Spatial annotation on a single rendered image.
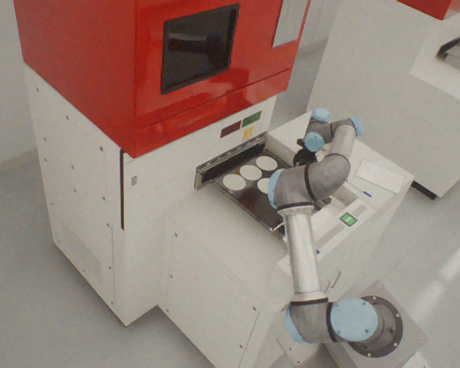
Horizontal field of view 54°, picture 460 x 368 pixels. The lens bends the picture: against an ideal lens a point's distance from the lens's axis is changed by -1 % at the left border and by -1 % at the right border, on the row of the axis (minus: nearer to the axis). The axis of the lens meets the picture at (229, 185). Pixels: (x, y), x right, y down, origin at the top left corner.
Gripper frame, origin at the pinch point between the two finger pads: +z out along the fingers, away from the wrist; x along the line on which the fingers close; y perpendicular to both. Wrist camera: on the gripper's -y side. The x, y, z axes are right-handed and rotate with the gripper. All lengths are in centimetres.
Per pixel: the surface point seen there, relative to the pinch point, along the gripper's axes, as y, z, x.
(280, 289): 58, 6, -17
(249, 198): 16.1, 1.4, -24.4
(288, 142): -15.4, -5.2, -3.1
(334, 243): 43.9, -4.7, 4.0
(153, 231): 20, 20, -63
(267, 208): 21.5, 1.4, -17.6
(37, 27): -10, -53, -108
